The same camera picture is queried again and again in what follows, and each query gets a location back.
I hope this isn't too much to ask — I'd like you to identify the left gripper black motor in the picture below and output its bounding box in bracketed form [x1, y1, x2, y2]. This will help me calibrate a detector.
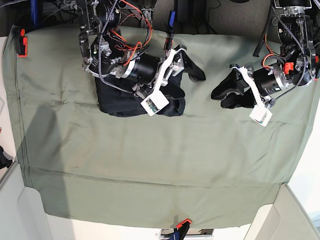
[211, 63, 292, 109]

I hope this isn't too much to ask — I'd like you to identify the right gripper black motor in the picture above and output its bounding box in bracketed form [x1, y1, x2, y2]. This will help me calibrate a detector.
[110, 45, 206, 97]

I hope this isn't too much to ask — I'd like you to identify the dark navy long-sleeve T-shirt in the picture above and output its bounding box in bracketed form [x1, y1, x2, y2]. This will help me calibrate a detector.
[94, 77, 186, 118]

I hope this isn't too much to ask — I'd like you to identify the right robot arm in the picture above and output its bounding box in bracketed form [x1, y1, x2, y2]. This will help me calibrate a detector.
[76, 0, 206, 99]

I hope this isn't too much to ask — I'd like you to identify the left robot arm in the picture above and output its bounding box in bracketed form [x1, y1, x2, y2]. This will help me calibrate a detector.
[210, 0, 320, 109]

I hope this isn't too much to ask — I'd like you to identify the blue orange clamp top centre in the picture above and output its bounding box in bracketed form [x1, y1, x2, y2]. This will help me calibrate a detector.
[163, 10, 176, 53]

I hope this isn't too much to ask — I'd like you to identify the sage green table cloth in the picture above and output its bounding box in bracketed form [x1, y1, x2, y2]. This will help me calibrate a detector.
[2, 25, 320, 229]

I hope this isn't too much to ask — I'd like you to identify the orange clamp right edge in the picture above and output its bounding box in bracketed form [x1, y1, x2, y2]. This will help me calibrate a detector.
[314, 55, 320, 81]

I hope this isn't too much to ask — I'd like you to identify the orange black clamp bottom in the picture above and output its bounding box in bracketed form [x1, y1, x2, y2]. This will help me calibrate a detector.
[169, 218, 192, 240]

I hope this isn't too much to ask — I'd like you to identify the white power strip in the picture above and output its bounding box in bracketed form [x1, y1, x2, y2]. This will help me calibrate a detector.
[59, 0, 78, 11]

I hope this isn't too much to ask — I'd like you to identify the blue clamp top left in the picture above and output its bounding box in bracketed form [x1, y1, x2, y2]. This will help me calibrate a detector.
[30, 0, 43, 29]

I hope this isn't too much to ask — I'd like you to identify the orange clamp top left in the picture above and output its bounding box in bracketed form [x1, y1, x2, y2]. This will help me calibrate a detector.
[13, 27, 28, 58]

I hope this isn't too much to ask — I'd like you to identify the black object left edge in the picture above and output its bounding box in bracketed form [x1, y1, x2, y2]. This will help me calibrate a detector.
[0, 146, 13, 169]

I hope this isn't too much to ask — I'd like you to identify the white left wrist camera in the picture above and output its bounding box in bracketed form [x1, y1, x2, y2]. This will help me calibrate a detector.
[249, 105, 273, 127]

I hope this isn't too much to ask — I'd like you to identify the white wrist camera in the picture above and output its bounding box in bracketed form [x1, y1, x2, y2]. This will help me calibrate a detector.
[249, 105, 273, 127]
[140, 91, 169, 117]

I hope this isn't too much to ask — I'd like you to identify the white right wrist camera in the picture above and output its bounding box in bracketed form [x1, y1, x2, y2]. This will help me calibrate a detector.
[140, 91, 169, 117]

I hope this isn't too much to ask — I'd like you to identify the metal table leg bracket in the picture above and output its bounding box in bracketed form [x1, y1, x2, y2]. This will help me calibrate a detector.
[140, 7, 154, 29]

